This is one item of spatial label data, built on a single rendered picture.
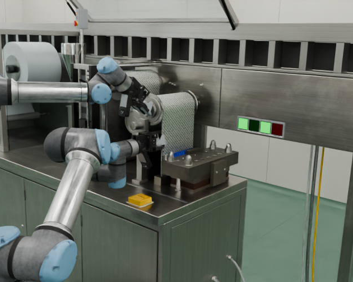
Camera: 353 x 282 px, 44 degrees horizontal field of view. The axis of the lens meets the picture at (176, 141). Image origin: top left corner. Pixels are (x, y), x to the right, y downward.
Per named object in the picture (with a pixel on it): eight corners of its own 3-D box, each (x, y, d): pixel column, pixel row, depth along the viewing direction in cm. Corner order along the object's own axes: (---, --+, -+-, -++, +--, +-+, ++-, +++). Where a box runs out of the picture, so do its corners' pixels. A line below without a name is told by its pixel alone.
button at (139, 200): (128, 202, 183) (128, 197, 183) (139, 198, 189) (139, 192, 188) (139, 206, 179) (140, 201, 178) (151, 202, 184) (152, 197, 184)
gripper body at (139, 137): (159, 132, 195) (140, 137, 186) (158, 151, 197) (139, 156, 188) (147, 130, 200) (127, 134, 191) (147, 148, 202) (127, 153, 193)
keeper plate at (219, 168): (209, 185, 204) (210, 163, 202) (222, 181, 212) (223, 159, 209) (214, 187, 203) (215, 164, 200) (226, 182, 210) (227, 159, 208)
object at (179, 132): (161, 159, 205) (161, 120, 201) (191, 150, 223) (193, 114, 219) (161, 159, 205) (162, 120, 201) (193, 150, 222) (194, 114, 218)
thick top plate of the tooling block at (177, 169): (161, 173, 201) (161, 160, 199) (212, 157, 230) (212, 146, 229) (187, 181, 191) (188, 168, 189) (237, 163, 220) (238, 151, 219)
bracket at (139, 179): (131, 182, 210) (131, 119, 202) (140, 178, 214) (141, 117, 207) (138, 184, 206) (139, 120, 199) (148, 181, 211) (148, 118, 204)
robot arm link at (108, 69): (91, 67, 177) (105, 52, 178) (107, 83, 185) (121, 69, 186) (100, 74, 172) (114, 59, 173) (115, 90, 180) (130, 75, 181)
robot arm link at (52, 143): (26, 153, 143) (76, 186, 189) (57, 155, 142) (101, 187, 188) (33, 120, 147) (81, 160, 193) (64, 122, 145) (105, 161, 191)
